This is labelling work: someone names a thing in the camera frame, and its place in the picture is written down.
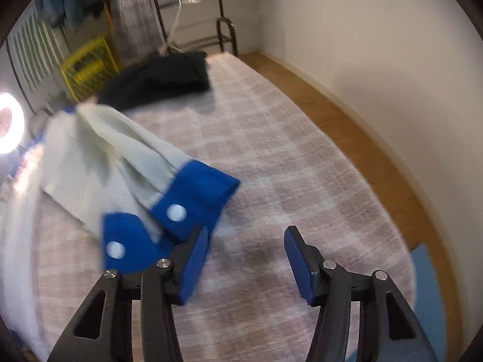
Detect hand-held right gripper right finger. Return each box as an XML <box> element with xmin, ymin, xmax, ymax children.
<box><xmin>284</xmin><ymin>225</ymin><xmax>438</xmax><ymax>362</ymax></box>

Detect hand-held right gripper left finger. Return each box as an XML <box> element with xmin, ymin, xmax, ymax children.
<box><xmin>47</xmin><ymin>225</ymin><xmax>209</xmax><ymax>362</ymax></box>

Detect white and blue jacket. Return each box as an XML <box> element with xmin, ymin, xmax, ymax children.
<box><xmin>0</xmin><ymin>103</ymin><xmax>241</xmax><ymax>359</ymax></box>

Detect black metal clothes rack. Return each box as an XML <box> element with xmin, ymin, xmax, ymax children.
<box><xmin>149</xmin><ymin>0</ymin><xmax>238</xmax><ymax>57</ymax></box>

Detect pink plaid blanket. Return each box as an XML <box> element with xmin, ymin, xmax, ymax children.
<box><xmin>38</xmin><ymin>53</ymin><xmax>417</xmax><ymax>362</ymax></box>

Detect blue plastic bag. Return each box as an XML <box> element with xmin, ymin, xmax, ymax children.
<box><xmin>409</xmin><ymin>243</ymin><xmax>453</xmax><ymax>362</ymax></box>

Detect black folded garment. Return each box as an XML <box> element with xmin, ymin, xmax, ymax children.
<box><xmin>97</xmin><ymin>51</ymin><xmax>210</xmax><ymax>111</ymax></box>

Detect grey plant pot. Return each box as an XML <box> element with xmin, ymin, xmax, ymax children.
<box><xmin>28</xmin><ymin>110</ymin><xmax>51</xmax><ymax>138</ymax></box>

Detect yellow green patterned box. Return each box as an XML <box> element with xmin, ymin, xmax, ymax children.
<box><xmin>60</xmin><ymin>36</ymin><xmax>119</xmax><ymax>102</ymax></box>

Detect grey plaid coat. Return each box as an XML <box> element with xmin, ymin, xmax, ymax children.
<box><xmin>107</xmin><ymin>0</ymin><xmax>167</xmax><ymax>72</ymax></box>

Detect green striped white rug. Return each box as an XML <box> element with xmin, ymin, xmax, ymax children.
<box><xmin>8</xmin><ymin>11</ymin><xmax>70</xmax><ymax>91</ymax></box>

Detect blue denim jacket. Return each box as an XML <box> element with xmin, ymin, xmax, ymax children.
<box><xmin>36</xmin><ymin>0</ymin><xmax>66</xmax><ymax>29</ymax></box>

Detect ring light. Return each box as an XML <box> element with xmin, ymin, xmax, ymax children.
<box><xmin>0</xmin><ymin>92</ymin><xmax>26</xmax><ymax>155</ymax></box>

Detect white lamp cable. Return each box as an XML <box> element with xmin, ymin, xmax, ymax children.
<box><xmin>158</xmin><ymin>2</ymin><xmax>189</xmax><ymax>55</ymax></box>

